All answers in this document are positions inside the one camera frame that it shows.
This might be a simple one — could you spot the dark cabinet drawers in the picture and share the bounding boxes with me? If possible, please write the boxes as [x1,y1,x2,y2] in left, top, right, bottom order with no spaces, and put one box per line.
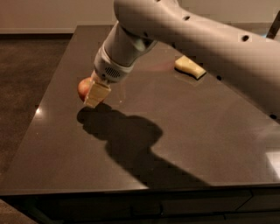
[1,186,280,224]

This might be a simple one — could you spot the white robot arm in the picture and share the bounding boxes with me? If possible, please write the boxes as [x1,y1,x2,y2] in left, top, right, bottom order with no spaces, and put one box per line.
[85,0,280,120]

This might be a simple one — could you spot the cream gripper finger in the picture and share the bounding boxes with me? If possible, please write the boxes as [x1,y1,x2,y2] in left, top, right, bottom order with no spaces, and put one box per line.
[84,80,111,108]

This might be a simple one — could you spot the red apple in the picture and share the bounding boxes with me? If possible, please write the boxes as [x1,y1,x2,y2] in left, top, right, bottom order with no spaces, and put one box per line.
[77,77,92,102]

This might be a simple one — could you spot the yellow sponge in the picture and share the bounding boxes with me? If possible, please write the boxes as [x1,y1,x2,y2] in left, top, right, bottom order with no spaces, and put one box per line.
[174,56,206,80]

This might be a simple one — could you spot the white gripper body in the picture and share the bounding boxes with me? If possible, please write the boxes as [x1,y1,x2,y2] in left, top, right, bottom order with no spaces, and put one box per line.
[94,45,134,83]

